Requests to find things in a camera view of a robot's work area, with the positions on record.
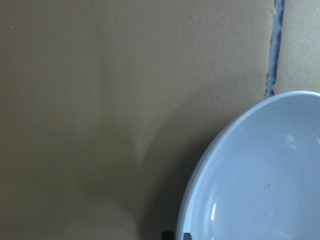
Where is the blue plate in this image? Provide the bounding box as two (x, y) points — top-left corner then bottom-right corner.
(175, 91), (320, 240)

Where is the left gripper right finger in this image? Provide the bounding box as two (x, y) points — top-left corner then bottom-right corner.
(182, 232), (192, 240)

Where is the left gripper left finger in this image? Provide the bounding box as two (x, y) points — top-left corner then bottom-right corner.
(161, 231), (174, 240)

